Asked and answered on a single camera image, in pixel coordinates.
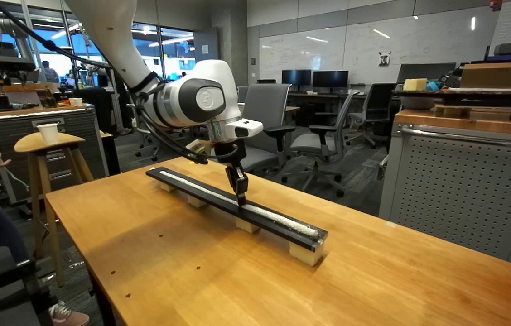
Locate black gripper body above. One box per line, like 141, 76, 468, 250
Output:
214, 139, 247, 166

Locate white rope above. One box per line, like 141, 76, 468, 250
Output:
158, 168, 319, 239

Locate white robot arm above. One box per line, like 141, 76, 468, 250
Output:
65, 0, 263, 204

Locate grey office chair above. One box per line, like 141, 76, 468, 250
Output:
241, 83, 290, 174
290, 94, 354, 179

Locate black computer monitors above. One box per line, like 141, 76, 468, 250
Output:
281, 69, 348, 92

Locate white paper cup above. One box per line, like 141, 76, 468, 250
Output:
38, 123, 60, 145

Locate wooden stool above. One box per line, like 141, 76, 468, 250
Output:
15, 132, 94, 288

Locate grey metal tool cabinet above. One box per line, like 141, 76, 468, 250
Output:
379, 110, 511, 262

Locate long black channel rail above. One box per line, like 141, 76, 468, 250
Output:
149, 166, 328, 266

